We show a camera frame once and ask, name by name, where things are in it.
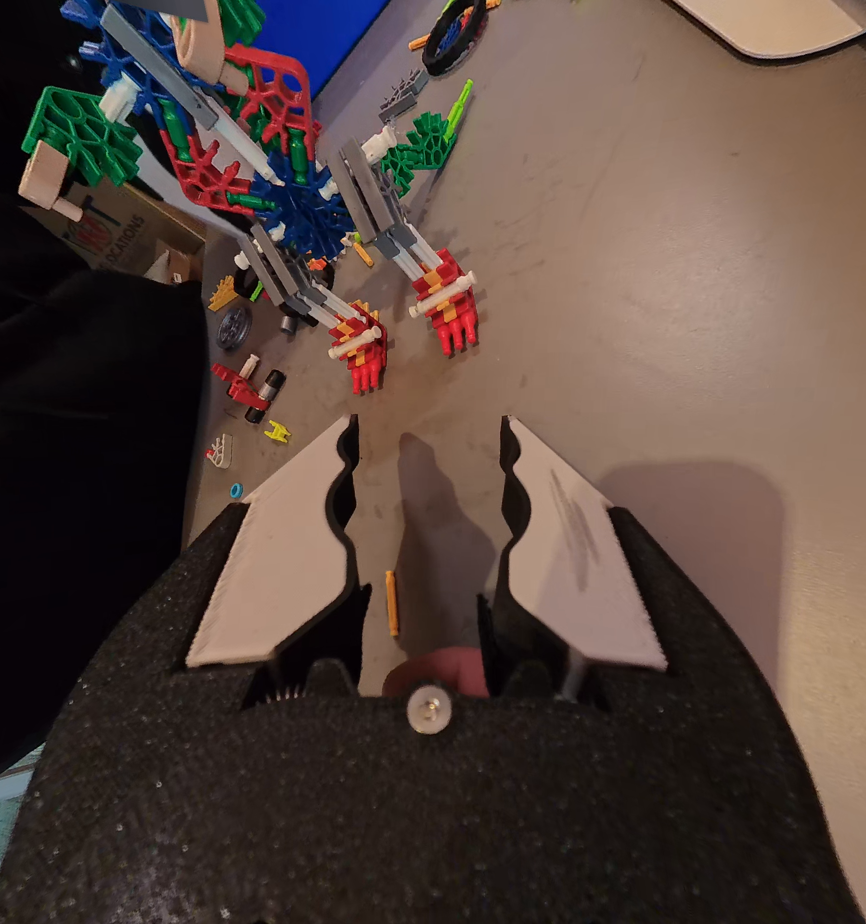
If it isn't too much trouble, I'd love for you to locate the white monitor stand base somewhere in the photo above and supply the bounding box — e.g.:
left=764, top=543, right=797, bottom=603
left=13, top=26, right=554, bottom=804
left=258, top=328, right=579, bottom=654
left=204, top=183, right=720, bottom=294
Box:
left=667, top=0, right=866, bottom=60

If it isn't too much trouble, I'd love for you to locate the person's right hand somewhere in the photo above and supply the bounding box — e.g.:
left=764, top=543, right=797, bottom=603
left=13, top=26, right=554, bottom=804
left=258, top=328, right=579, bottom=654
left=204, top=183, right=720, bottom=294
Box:
left=382, top=647, right=491, bottom=697

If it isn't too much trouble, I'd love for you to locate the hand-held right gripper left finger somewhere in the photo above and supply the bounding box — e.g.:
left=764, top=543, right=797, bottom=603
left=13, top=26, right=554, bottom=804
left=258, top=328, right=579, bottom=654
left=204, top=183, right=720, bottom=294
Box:
left=185, top=413, right=372, bottom=697

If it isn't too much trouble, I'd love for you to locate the printed cardboard box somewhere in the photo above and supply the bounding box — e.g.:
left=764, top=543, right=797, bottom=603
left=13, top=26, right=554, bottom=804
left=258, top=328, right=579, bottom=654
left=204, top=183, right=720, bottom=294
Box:
left=25, top=180, right=206, bottom=284

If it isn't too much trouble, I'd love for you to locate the large black toy tyre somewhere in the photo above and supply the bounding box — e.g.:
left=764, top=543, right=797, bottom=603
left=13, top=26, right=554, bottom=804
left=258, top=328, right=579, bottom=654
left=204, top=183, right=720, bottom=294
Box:
left=422, top=0, right=488, bottom=78

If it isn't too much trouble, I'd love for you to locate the green fan connector assembly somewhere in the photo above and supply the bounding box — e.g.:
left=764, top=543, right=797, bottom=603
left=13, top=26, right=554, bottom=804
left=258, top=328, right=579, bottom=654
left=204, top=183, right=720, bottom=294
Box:
left=361, top=78, right=475, bottom=199

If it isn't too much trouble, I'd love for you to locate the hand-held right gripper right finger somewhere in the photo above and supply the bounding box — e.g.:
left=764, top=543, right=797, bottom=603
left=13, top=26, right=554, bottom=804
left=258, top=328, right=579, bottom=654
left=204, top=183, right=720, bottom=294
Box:
left=476, top=415, right=668, bottom=701

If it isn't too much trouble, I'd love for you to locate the grey wheel hub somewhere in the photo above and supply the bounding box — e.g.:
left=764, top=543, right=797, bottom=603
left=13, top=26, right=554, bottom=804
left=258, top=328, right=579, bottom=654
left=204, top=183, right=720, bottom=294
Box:
left=216, top=306, right=253, bottom=353

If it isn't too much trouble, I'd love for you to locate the dark grey connector piece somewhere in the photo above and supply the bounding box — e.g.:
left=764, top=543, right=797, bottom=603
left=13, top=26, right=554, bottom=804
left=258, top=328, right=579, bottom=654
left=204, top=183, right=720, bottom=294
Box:
left=378, top=70, right=430, bottom=124

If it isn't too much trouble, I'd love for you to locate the red toy piece assembly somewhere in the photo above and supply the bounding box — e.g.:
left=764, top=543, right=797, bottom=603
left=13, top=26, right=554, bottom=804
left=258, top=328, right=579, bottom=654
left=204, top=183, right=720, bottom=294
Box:
left=210, top=354, right=287, bottom=425

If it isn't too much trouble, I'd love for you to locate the blue plastic bin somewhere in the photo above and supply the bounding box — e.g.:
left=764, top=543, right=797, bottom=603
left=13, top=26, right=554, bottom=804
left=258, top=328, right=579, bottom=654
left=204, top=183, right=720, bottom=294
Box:
left=256, top=0, right=394, bottom=101

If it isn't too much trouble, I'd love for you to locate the colourful construction toy model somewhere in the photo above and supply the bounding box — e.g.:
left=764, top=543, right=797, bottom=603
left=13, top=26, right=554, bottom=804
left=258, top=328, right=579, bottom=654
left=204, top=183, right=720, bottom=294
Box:
left=17, top=0, right=479, bottom=396

